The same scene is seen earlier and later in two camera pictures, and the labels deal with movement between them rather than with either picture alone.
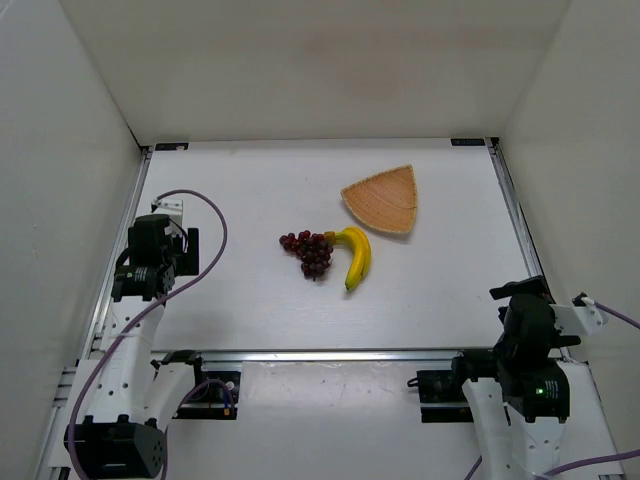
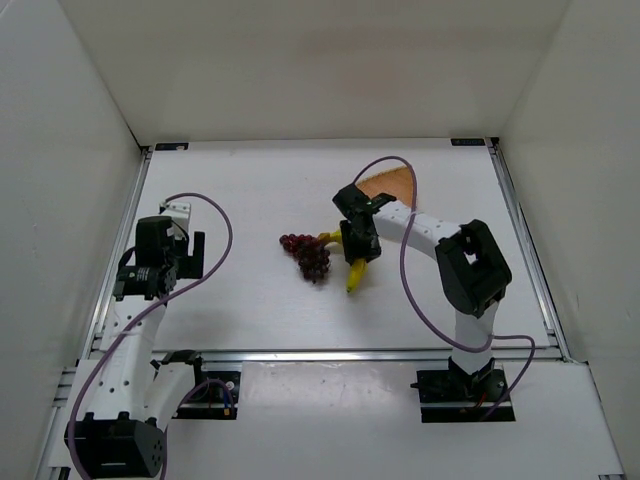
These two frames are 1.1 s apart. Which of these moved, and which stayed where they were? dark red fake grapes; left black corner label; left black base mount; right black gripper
Moved: right black gripper
Stayed: dark red fake grapes; left black corner label; left black base mount
